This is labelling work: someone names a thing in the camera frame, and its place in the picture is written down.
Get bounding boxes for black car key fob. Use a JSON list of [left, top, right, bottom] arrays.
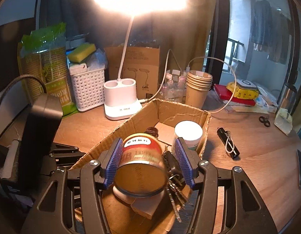
[[163, 146, 188, 222]]

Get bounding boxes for red gold tin can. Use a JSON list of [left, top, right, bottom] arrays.
[[114, 133, 168, 198]]

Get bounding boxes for black small flashlight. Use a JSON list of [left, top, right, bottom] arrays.
[[217, 127, 240, 160]]

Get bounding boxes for white round jar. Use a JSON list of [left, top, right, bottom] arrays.
[[174, 121, 203, 151]]

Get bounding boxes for black headphones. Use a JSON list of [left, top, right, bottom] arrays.
[[144, 127, 158, 138]]

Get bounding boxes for open cardboard box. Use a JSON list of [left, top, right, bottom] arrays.
[[73, 100, 211, 233]]

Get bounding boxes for red book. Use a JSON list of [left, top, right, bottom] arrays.
[[214, 84, 256, 106]]

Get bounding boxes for white plastic basket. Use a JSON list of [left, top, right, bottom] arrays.
[[70, 68, 105, 112]]

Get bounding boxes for stack of paper cups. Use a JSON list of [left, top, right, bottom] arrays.
[[185, 70, 213, 109]]

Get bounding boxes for black scissors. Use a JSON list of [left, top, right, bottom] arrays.
[[259, 116, 270, 127]]

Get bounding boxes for yellow packet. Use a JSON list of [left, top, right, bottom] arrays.
[[226, 79, 259, 100]]

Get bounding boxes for brown lamp packaging box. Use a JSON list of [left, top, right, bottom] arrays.
[[105, 47, 160, 99]]

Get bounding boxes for clear tissue box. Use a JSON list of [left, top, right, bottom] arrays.
[[274, 108, 293, 136]]

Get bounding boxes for yellow green sponge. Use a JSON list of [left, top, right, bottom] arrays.
[[67, 43, 96, 63]]

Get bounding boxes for green snack bag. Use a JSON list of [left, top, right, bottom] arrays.
[[17, 22, 78, 116]]

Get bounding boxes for steel thermos mug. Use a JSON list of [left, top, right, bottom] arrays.
[[277, 82, 297, 113]]

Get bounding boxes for hanging clothes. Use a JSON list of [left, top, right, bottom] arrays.
[[250, 0, 290, 65]]

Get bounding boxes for white desk lamp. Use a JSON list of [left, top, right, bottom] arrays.
[[89, 0, 189, 121]]

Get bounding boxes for white charging cable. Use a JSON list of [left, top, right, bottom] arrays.
[[139, 48, 238, 115]]

